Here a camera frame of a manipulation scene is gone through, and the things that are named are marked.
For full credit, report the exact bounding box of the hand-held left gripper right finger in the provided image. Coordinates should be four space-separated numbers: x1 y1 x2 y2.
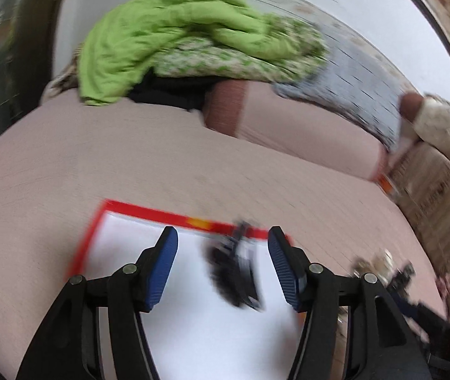
268 225 434 380

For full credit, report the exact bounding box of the pink bolster pillow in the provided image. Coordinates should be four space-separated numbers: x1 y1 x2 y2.
203 79 388 185

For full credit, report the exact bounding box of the patterned brown cloth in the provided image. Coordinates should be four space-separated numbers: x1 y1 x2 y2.
43 53 83 99

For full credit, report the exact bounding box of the black cloth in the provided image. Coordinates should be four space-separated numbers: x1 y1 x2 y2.
128 69 226 113

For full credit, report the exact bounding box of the dark framed picture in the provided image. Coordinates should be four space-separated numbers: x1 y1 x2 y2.
383 0 450 107

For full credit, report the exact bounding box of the dark cabinet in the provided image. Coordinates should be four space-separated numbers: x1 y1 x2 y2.
0 0 71 159

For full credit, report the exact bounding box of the green floral blanket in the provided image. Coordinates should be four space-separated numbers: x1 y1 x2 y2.
151 14 329 84

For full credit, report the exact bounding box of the brown pillow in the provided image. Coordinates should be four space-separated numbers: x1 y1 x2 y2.
397 92 426 121

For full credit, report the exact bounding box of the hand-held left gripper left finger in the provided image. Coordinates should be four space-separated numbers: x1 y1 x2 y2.
15 225 180 380

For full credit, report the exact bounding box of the white sheet with red border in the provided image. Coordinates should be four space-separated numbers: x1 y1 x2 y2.
68 200 309 380

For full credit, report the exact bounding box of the grey quilted blanket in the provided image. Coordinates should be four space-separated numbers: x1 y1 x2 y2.
274 20 420 155

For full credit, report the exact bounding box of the orange packet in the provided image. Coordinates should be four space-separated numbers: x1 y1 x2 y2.
376 170 398 196

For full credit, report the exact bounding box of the pearl bead necklace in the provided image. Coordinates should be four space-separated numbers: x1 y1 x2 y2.
350 249 396 280

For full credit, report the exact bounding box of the green quilt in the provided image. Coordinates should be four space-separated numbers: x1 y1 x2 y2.
78 0 309 107

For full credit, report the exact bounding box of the white quilted cloth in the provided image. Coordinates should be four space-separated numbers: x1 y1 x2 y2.
391 93 450 159

